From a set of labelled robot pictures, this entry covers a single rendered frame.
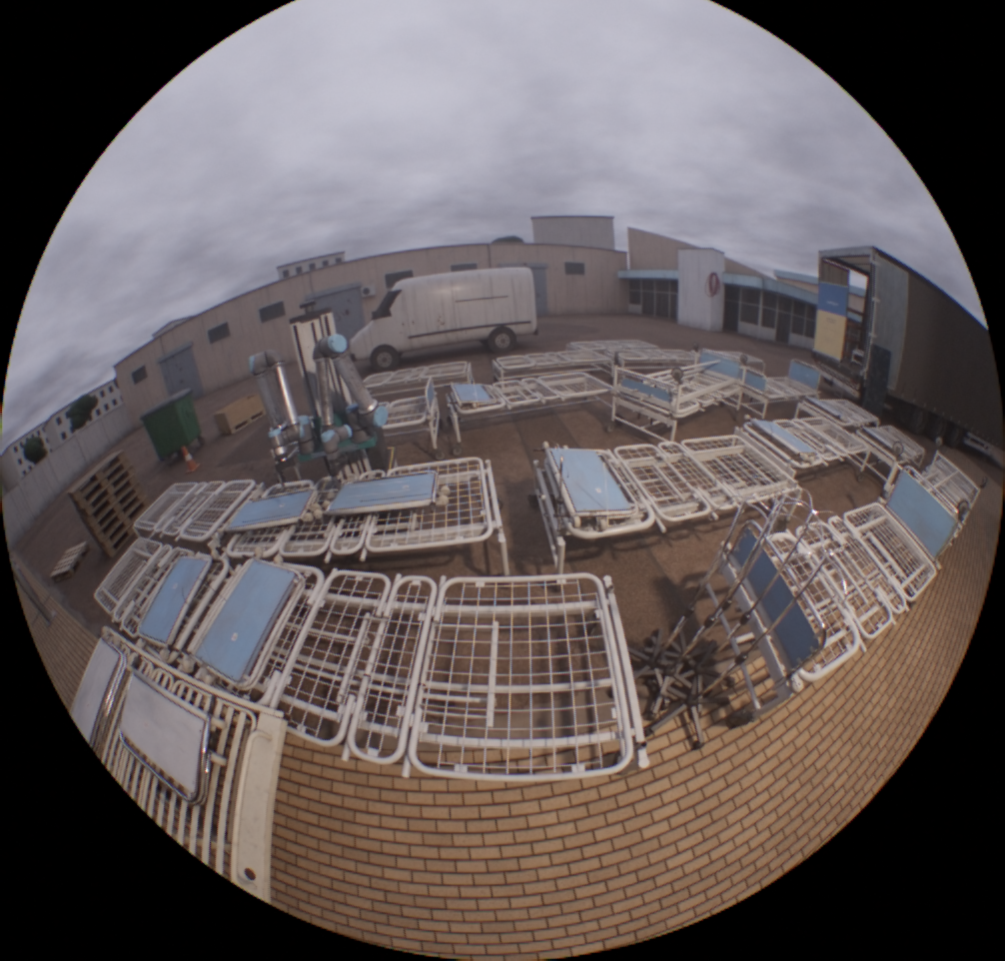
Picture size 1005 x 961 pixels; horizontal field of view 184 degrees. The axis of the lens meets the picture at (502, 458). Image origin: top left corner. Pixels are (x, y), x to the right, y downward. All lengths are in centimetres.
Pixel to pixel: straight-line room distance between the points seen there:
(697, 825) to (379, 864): 137
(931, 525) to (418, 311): 988
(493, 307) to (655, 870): 972
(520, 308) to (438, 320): 236
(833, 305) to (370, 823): 1111
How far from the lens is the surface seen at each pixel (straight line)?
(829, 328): 1012
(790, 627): 151
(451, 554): 230
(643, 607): 203
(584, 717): 170
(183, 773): 162
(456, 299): 888
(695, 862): 188
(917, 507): 324
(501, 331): 907
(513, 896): 176
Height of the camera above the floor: 164
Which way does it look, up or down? 30 degrees down
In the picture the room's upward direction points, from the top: 5 degrees counter-clockwise
